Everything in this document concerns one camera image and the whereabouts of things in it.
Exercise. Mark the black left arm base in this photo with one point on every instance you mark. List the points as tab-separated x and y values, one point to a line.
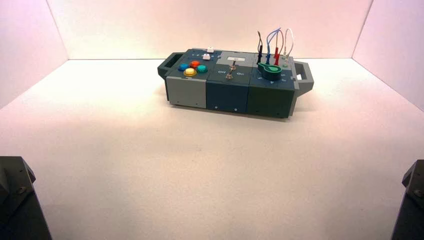
16	205

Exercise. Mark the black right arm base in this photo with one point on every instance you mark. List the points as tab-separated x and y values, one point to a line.
412	212

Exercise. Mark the white paper label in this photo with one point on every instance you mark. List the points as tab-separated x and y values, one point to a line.
236	58

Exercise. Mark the blue push button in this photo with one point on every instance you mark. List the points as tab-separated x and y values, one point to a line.
183	67

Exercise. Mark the grey and teal control box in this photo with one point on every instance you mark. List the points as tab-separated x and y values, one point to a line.
225	96

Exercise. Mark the yellow push button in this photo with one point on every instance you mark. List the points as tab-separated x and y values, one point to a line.
190	72

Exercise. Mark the red push button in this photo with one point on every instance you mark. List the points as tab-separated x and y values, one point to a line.
195	64

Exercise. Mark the white slider knob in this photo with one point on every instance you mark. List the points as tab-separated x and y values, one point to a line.
206	56
210	50

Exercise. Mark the metal toggle switch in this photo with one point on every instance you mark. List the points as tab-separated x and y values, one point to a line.
233	65
228	76

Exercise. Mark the teal push button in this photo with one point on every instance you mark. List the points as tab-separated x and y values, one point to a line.
201	69

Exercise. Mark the green rotary knob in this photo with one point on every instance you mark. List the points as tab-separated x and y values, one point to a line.
270	71

